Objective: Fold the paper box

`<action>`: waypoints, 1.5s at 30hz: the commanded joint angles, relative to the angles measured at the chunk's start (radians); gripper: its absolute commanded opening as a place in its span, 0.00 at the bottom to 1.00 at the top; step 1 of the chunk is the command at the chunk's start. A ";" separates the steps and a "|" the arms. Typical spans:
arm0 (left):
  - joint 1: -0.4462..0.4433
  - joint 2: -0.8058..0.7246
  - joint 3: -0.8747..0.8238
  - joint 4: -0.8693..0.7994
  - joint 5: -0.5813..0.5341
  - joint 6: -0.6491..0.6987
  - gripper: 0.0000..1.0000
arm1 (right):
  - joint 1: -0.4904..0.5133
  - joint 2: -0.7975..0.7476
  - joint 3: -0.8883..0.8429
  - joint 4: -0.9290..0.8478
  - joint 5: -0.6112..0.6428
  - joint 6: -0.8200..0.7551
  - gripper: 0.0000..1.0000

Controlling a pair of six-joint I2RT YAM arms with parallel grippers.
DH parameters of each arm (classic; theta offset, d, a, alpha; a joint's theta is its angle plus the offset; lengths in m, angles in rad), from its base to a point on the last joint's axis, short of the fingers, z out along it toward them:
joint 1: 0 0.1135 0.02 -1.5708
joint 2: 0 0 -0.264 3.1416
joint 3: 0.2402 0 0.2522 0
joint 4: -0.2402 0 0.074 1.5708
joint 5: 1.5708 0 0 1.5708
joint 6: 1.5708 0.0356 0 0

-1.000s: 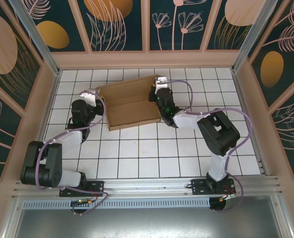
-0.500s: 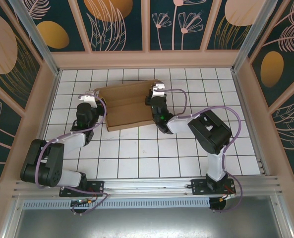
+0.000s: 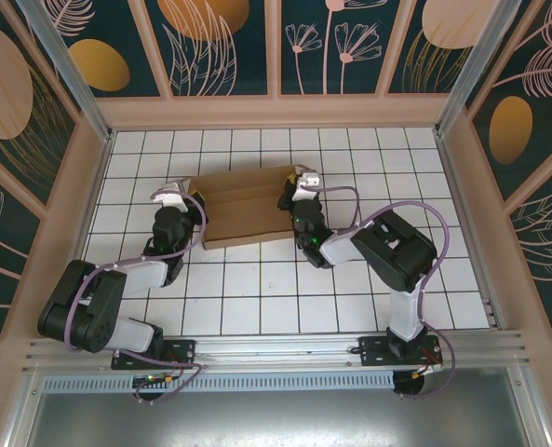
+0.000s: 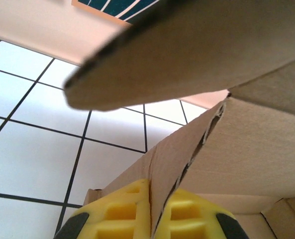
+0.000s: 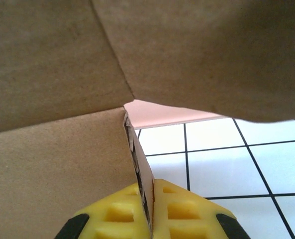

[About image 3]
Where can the brown cardboard paper box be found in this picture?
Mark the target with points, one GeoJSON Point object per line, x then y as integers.
{"type": "Point", "coordinates": [247, 209]}

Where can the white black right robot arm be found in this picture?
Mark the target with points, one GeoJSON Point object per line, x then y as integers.
{"type": "Point", "coordinates": [406, 307]}

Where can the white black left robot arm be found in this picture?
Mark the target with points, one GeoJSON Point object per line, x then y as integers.
{"type": "Point", "coordinates": [94, 307]}

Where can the grey metal sheet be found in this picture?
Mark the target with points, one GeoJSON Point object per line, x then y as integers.
{"type": "Point", "coordinates": [275, 419]}

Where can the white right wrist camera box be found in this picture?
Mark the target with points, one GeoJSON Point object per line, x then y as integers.
{"type": "Point", "coordinates": [307, 184]}

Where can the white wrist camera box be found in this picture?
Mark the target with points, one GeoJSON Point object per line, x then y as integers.
{"type": "Point", "coordinates": [173, 195]}
{"type": "Point", "coordinates": [307, 184]}

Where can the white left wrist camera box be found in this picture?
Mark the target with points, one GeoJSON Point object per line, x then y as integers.
{"type": "Point", "coordinates": [173, 195]}

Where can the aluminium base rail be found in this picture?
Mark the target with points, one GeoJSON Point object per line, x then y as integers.
{"type": "Point", "coordinates": [275, 347]}

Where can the aluminium frame post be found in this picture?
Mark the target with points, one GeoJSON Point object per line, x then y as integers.
{"type": "Point", "coordinates": [470, 65]}
{"type": "Point", "coordinates": [64, 65]}

